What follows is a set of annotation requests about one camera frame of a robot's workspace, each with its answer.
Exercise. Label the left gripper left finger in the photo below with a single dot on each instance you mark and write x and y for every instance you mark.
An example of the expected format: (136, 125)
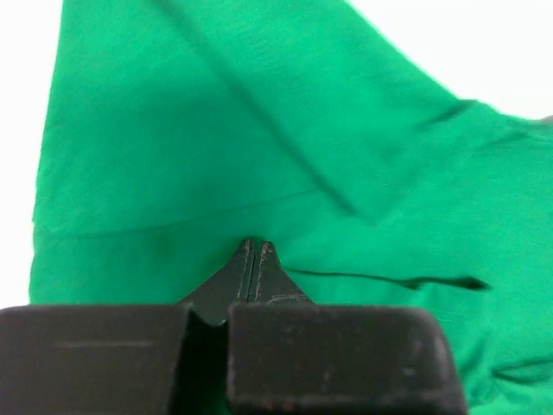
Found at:
(122, 359)

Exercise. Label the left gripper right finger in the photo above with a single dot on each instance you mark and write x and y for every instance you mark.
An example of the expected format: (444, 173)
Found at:
(287, 355)

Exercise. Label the green t shirt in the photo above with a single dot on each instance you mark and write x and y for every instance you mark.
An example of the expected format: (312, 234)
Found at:
(175, 129)

